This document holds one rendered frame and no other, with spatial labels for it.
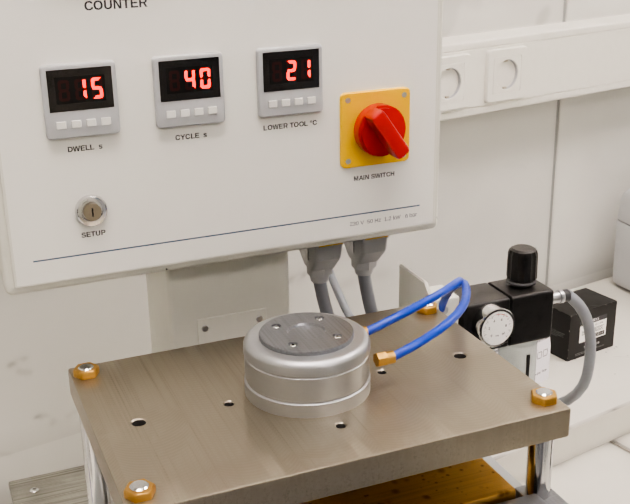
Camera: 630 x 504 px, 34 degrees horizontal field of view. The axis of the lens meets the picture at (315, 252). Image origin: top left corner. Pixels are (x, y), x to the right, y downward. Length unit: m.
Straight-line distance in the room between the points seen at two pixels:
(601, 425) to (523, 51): 0.50
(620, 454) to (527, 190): 0.44
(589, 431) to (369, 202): 0.60
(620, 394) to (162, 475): 0.87
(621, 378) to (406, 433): 0.81
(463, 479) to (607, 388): 0.72
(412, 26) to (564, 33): 0.73
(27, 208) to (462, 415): 0.31
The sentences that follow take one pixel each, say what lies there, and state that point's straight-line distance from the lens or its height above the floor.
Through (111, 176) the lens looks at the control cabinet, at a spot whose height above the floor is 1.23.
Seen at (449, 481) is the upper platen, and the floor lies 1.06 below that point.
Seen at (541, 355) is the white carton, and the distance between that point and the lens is 1.34.
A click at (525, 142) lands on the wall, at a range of 1.53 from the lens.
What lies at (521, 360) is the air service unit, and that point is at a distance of 0.89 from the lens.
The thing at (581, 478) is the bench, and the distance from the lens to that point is 1.25.
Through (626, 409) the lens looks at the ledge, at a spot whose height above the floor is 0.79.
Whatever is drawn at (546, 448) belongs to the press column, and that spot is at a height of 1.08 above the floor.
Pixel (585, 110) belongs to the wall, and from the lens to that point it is 1.61.
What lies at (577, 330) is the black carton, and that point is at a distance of 1.41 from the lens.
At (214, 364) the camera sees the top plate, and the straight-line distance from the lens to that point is 0.68.
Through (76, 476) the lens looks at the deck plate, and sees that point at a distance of 0.92.
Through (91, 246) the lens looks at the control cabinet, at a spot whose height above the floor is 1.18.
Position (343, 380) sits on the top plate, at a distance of 0.61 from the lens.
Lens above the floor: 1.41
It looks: 20 degrees down
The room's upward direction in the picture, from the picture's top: 1 degrees counter-clockwise
